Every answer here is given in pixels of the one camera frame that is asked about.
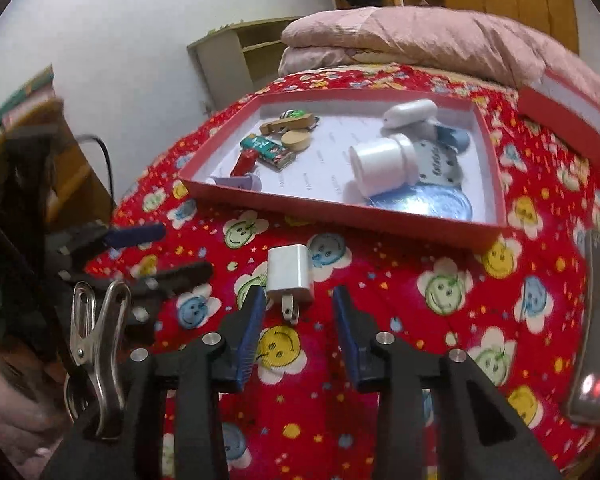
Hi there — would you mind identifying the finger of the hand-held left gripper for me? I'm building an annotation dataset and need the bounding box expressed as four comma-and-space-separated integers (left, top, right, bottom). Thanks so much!
82, 260, 214, 301
60, 224, 167, 261

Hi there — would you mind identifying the brown wooden furniture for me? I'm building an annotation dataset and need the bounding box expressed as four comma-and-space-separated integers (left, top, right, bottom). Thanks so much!
0, 100, 116, 281

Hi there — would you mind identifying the stack of books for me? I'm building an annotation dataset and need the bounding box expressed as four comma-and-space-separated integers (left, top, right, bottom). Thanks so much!
0, 67, 56, 126

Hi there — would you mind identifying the red toy car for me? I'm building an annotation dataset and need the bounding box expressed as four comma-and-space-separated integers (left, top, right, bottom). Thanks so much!
230, 151, 257, 178

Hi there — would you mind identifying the small blue white toy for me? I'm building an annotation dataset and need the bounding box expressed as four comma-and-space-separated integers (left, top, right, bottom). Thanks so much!
432, 125, 471, 151

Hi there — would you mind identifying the white earbud case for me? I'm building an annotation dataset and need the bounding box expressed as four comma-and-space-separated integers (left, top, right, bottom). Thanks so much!
382, 99, 439, 133

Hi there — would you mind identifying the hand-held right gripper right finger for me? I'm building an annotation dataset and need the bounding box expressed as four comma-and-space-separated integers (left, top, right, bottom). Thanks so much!
331, 285, 563, 480

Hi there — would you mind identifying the white charger plug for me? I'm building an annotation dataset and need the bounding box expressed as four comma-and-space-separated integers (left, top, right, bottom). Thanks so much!
266, 244, 315, 325

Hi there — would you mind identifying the wooden clip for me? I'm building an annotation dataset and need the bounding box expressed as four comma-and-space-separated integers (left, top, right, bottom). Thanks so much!
259, 114, 320, 136

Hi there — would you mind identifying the metal spring clip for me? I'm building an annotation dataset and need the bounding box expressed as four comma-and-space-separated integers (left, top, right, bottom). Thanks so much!
64, 281, 132, 441

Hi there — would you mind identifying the teal candy bar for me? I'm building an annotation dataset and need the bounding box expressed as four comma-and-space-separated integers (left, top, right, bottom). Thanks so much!
240, 134, 296, 172

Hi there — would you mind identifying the grey plastic phone stand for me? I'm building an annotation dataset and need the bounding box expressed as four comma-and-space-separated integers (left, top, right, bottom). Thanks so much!
209, 172, 262, 192

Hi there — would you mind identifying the beige wooden shelf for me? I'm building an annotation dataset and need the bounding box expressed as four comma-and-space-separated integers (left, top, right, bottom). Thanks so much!
187, 16, 301, 116

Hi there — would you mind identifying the grey lego-like block toy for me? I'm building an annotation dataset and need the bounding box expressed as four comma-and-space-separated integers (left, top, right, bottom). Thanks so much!
414, 140, 465, 188

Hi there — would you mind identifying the white orange bottle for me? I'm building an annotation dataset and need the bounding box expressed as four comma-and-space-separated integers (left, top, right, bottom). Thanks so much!
349, 133, 417, 197

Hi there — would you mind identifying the round wooden disc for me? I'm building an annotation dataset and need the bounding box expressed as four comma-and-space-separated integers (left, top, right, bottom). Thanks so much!
281, 129, 312, 152

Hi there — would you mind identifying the red cardboard box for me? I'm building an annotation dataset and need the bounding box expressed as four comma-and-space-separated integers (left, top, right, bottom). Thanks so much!
178, 89, 513, 251

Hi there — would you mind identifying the black cable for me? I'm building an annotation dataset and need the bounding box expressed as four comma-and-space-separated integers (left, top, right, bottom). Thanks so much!
75, 132, 117, 211

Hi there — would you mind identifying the pink quilt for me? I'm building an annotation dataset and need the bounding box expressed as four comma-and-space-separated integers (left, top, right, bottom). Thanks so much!
278, 6, 600, 106

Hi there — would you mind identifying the blue correction tape dispenser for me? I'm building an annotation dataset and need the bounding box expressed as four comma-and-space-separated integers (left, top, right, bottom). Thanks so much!
365, 183, 473, 222

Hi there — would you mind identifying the red box lid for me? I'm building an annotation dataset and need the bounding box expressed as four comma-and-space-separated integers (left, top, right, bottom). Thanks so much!
517, 67, 600, 181

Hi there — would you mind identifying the pink cloth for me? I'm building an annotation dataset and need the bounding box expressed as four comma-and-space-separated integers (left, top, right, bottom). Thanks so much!
0, 335, 96, 480

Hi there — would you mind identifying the red printed blanket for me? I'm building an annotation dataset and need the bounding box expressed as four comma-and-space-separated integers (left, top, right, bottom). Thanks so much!
82, 62, 600, 480

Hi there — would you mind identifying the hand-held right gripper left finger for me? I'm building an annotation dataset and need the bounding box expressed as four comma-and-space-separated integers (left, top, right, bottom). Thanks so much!
42, 289, 267, 480

